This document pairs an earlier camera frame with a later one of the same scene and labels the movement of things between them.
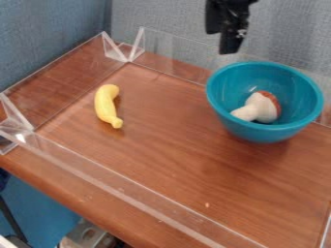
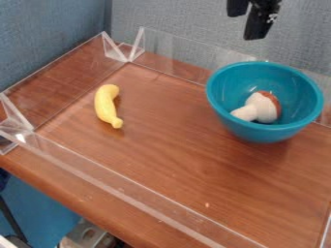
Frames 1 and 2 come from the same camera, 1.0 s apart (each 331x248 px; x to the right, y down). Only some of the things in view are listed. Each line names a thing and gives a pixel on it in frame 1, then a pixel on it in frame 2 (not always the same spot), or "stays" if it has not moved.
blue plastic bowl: (296, 89) stays
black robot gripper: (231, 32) -> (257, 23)
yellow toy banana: (104, 105) stays
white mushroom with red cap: (262, 108) stays
